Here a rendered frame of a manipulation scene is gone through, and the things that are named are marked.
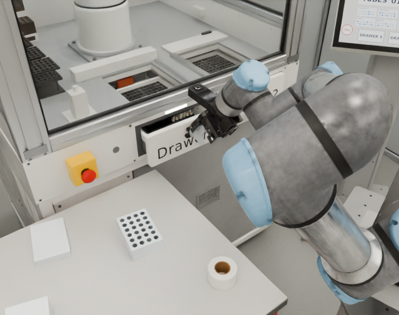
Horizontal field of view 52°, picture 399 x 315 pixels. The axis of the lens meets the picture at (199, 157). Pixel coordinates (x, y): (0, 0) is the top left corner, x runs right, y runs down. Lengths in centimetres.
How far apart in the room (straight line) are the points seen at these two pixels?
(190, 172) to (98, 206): 41
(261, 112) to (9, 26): 57
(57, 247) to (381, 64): 142
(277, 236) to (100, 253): 123
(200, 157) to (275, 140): 97
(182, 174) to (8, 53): 73
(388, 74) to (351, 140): 140
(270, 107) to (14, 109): 59
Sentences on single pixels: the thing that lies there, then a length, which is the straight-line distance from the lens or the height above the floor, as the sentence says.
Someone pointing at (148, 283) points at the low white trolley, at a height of 76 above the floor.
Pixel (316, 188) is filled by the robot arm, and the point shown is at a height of 125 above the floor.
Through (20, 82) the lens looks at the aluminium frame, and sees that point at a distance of 104.
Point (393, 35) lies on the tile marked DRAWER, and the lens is 176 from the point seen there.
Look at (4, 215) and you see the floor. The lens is 246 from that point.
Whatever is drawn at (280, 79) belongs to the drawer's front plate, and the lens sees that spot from 153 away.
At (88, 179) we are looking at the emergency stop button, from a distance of 115.
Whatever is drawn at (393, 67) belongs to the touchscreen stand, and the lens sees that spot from 189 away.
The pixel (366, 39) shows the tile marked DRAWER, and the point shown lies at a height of 99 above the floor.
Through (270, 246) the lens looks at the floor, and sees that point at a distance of 211.
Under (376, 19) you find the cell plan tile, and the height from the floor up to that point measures 105.
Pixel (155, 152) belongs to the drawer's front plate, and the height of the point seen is 87.
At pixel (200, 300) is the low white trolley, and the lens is 100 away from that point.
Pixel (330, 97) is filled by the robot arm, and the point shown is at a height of 135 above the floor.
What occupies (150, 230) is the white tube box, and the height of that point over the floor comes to 80.
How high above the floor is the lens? 160
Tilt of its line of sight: 38 degrees down
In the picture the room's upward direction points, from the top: straight up
